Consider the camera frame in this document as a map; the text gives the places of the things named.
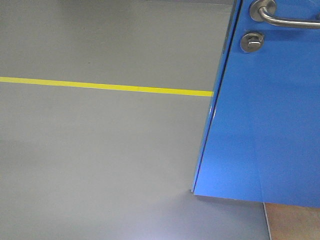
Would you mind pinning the metal thumb turn lock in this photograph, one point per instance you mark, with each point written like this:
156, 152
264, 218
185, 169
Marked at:
252, 42

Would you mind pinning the wooden platform with white border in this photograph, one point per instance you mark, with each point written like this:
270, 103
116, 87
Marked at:
290, 222

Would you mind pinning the metal door lever handle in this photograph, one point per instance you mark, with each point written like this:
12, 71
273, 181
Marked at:
264, 11

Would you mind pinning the blue door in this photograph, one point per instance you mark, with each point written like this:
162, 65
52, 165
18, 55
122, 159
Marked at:
261, 141

